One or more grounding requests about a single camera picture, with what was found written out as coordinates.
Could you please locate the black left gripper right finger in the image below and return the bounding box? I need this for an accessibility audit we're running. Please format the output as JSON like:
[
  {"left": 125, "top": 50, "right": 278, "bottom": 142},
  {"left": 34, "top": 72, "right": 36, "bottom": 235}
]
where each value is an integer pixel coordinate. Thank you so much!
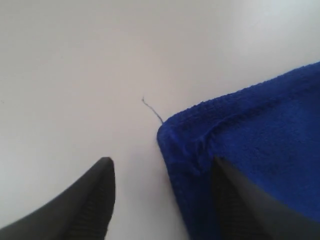
[{"left": 211, "top": 157, "right": 320, "bottom": 240}]

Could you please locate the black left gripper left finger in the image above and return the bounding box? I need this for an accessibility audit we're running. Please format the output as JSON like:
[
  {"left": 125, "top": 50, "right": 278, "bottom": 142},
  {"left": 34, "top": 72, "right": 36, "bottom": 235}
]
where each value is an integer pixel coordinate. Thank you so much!
[{"left": 0, "top": 157, "right": 116, "bottom": 240}]

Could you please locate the blue towel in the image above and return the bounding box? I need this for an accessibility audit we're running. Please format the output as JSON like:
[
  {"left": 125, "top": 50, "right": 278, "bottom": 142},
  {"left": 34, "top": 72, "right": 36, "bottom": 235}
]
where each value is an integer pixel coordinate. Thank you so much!
[{"left": 157, "top": 63, "right": 320, "bottom": 240}]

